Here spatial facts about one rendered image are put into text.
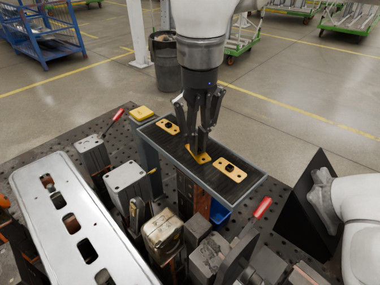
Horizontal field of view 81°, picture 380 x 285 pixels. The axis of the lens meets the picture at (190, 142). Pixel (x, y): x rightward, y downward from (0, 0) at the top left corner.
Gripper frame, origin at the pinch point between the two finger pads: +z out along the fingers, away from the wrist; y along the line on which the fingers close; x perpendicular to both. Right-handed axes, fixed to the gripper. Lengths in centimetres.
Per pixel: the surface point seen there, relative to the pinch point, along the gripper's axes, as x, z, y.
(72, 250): 1.3, 20.0, 36.9
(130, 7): -347, 31, -86
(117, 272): 11.9, 20.0, 28.1
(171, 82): -229, 105, -94
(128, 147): -64, 50, 8
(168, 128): -13.0, 3.7, 2.6
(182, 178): -1.6, 14.2, 4.0
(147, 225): 8.7, 12.0, 18.4
